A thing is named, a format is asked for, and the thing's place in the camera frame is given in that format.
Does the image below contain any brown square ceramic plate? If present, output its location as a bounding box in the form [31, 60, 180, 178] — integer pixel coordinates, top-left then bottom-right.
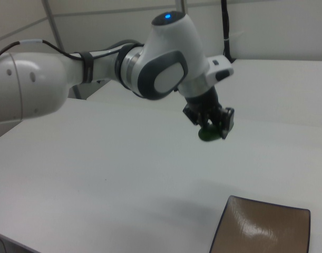
[209, 194, 311, 253]

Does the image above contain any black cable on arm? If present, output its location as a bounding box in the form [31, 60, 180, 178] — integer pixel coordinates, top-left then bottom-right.
[0, 38, 140, 64]

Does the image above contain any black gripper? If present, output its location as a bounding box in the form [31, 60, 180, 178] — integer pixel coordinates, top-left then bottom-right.
[182, 87, 236, 140]

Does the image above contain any black pole with base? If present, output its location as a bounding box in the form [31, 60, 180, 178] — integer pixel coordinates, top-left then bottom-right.
[220, 0, 237, 64]

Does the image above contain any green cucumber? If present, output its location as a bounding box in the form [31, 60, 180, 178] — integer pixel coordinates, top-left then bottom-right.
[197, 124, 225, 142]

